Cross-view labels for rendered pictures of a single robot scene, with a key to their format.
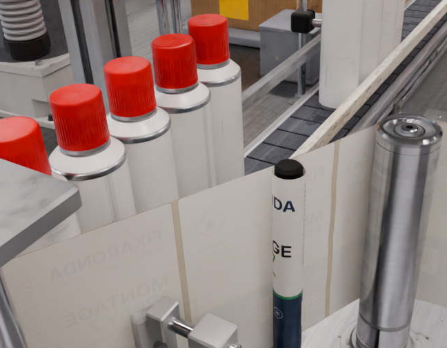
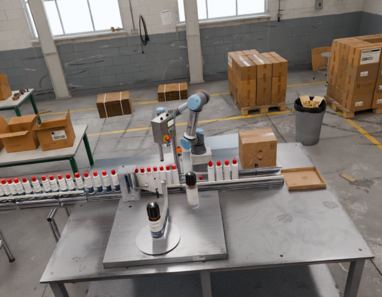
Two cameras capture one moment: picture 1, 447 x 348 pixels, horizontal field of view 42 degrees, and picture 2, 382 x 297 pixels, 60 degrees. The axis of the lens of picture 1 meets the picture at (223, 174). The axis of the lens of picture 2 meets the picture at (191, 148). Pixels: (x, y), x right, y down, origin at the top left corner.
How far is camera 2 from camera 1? 2.46 m
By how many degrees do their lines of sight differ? 50
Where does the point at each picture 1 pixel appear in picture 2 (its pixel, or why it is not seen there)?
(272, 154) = not seen: hidden behind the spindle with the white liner
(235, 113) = (174, 174)
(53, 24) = (197, 150)
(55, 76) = (194, 158)
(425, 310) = (173, 201)
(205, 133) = (168, 174)
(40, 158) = (148, 170)
